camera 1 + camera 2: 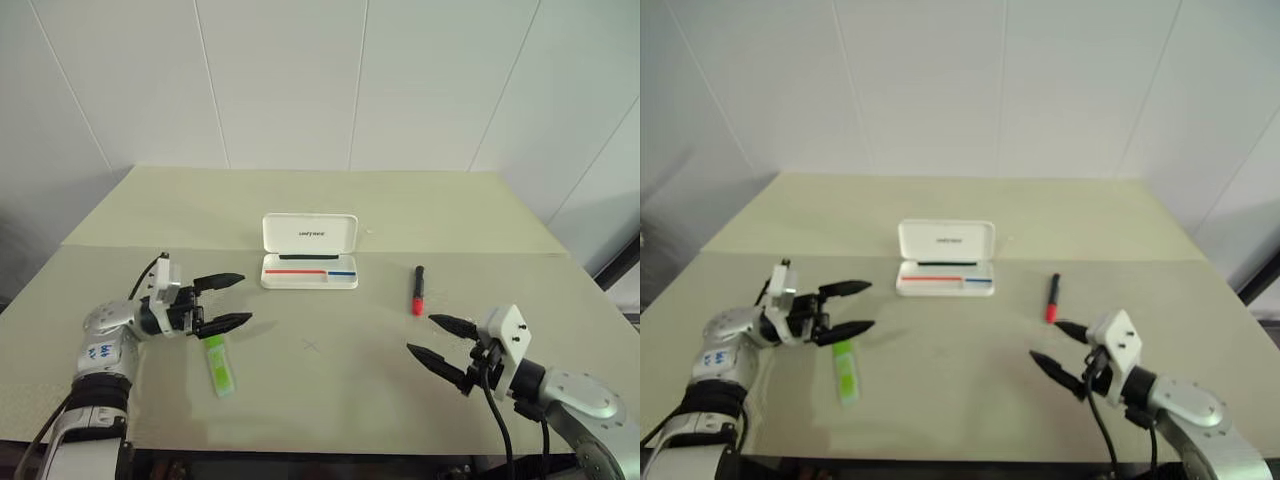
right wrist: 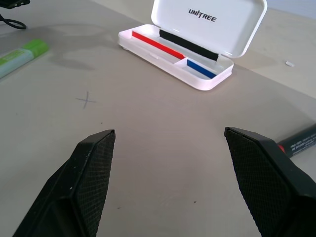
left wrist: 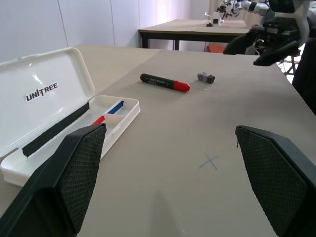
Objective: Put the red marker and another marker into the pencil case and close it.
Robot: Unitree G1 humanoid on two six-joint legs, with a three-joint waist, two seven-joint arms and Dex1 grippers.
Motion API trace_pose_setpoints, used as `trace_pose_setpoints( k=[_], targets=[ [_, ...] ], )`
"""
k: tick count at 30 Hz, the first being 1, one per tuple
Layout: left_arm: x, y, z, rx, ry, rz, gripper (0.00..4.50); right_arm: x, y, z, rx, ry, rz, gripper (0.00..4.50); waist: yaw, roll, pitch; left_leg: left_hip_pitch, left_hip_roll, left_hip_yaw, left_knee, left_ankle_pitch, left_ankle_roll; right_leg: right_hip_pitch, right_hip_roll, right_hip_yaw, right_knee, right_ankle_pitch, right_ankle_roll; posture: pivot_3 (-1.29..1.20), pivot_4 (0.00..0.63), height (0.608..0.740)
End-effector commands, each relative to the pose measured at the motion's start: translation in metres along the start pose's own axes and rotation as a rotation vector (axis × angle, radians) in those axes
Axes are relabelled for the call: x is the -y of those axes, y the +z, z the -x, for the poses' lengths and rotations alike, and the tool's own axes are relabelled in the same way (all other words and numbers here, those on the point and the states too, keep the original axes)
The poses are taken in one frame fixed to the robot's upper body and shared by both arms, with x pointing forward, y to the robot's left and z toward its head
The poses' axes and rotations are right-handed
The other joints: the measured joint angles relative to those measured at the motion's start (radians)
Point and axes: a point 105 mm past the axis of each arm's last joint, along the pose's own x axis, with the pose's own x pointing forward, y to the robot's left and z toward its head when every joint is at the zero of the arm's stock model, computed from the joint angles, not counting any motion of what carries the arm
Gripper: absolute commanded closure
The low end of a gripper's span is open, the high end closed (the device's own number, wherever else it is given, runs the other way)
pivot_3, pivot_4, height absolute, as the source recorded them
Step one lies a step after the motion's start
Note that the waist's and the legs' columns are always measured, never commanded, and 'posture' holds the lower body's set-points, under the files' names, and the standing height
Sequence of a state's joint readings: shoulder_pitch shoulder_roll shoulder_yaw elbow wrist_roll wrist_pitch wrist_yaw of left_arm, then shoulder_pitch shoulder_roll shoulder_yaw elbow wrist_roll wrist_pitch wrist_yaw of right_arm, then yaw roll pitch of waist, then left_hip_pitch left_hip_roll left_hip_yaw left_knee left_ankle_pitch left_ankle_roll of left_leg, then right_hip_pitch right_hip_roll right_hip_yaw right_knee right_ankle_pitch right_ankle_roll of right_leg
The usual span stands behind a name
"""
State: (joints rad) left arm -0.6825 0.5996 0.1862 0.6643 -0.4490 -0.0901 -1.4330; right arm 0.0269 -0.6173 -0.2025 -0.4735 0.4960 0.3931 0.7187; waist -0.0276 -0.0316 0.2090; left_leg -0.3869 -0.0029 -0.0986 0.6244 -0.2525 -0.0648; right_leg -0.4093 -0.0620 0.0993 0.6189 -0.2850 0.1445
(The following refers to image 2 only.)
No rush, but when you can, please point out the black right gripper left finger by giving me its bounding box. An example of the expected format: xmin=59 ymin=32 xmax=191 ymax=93
xmin=12 ymin=129 xmax=116 ymax=237

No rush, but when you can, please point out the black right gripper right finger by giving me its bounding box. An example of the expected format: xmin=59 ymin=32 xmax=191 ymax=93
xmin=224 ymin=126 xmax=316 ymax=237

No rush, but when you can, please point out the black marker pen red band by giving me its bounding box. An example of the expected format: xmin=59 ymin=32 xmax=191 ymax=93
xmin=277 ymin=124 xmax=316 ymax=158

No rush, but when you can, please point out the green translucent highlighter pen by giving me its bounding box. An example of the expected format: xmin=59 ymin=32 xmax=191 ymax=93
xmin=0 ymin=39 xmax=49 ymax=79

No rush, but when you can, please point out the white rectangular box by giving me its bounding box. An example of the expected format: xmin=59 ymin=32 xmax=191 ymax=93
xmin=118 ymin=0 xmax=268 ymax=91

